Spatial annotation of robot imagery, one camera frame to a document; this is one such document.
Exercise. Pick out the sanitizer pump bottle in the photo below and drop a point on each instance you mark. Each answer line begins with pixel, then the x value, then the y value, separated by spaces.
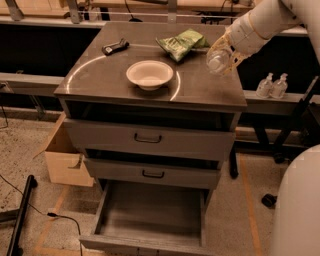
pixel 265 86
pixel 279 87

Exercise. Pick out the black stand leg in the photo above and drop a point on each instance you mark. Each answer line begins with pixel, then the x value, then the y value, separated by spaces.
pixel 14 249

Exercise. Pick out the grey top drawer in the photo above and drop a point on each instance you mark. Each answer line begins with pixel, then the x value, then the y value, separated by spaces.
pixel 149 140

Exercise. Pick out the green chip bag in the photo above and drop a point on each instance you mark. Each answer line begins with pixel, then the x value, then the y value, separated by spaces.
pixel 180 45

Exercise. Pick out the grey open bottom drawer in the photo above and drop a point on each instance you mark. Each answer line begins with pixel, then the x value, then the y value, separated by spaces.
pixel 137 219

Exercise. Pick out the left sanitizer pump bottle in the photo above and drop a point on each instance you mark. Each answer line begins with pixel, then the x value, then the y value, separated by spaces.
pixel 265 86

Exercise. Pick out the clear plastic water bottle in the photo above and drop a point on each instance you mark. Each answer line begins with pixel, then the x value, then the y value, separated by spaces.
pixel 218 60

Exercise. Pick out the grey metal shelf rail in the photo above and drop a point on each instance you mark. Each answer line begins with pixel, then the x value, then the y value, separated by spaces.
pixel 26 84

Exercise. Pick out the right sanitizer pump bottle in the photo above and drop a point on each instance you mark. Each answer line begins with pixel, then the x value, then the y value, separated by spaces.
pixel 279 87

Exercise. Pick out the white paper bowl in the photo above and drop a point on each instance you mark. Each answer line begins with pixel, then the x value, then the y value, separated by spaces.
pixel 149 75

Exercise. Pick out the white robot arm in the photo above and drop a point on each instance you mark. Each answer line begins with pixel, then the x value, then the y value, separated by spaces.
pixel 296 226

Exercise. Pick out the black handheld device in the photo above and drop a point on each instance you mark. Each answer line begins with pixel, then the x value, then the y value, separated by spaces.
pixel 116 47

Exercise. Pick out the cardboard box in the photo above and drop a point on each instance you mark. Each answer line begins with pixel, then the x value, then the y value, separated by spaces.
pixel 64 163

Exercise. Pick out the grey drawer cabinet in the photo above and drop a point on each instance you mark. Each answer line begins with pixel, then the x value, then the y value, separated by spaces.
pixel 140 117

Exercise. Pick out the grey middle drawer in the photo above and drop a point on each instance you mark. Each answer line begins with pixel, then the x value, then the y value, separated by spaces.
pixel 152 174

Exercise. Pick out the yellow soft gripper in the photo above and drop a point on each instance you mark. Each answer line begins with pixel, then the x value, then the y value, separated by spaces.
pixel 245 36

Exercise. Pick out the black office chair base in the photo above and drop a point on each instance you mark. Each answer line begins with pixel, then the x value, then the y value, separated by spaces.
pixel 280 151

